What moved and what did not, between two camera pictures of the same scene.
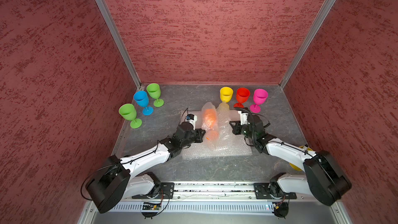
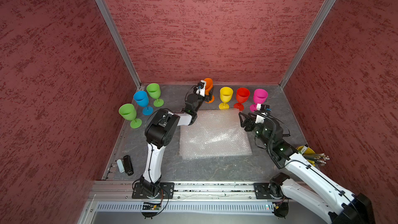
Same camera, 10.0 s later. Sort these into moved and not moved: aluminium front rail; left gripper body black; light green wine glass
Moved: left gripper body black
Not moved: aluminium front rail; light green wine glass
